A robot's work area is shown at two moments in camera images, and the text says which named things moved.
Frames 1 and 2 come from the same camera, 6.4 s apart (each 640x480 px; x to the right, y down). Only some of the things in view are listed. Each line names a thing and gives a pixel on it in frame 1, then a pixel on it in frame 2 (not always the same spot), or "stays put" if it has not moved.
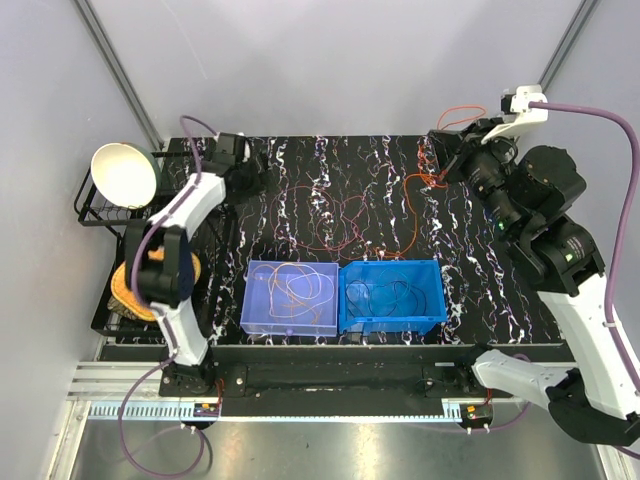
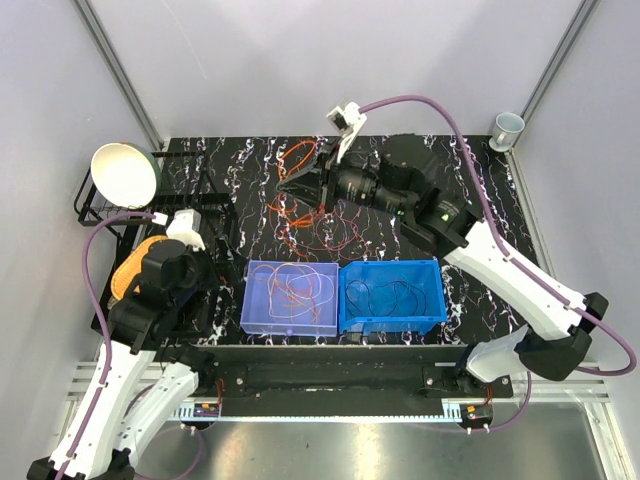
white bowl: (126, 173) stays put
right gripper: (449, 144) to (307, 188)
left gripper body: (250, 181) to (211, 273)
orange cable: (428, 172) to (299, 222)
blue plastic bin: (401, 297) stays put
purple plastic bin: (291, 298) stays put
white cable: (313, 272) stays put
